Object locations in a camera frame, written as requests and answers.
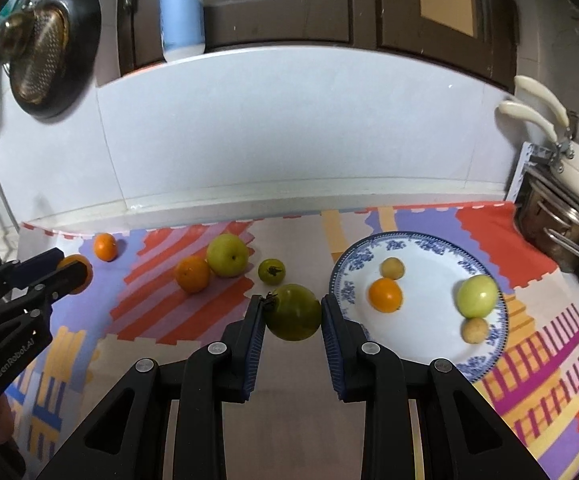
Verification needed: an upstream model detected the blue patterned white plate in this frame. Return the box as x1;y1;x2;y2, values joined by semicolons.
329;231;511;382

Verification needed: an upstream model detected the colourful foam puzzle mat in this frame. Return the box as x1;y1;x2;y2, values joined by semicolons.
17;142;579;480

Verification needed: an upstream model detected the orange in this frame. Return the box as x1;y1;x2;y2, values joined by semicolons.
175;256;212;294
368;278;403;313
93;233;119;262
57;255;94;296

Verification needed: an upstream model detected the cream-handled steel pot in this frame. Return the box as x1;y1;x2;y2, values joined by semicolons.
513;76;579;156

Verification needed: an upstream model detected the stainless steel pot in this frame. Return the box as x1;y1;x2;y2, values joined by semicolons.
514;165;579;273

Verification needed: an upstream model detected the small yellow round fruit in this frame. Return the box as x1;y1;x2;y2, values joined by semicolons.
462;317;489;344
380;257;405;280

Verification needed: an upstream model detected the white pump lotion bottle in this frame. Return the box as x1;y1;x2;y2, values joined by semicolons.
158;0;206;63

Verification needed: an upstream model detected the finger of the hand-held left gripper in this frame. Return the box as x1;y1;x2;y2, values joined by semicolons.
4;247;65;289
26;263;89;314

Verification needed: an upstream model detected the dark perforated frying pan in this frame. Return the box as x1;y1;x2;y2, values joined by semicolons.
7;0;103;121

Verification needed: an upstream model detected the dark wooden window frame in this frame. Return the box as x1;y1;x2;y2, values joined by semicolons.
117;0;520;96

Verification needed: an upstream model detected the small green tomato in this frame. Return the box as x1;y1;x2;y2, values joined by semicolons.
264;283;323;342
258;258;286;284

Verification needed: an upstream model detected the large green apple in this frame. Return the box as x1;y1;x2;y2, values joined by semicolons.
457;274;500;319
206;233;250;278

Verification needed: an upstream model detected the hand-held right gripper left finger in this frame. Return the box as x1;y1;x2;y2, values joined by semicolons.
37;294;270;480

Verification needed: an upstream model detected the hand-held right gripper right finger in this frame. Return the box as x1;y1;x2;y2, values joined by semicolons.
321;294;540;480

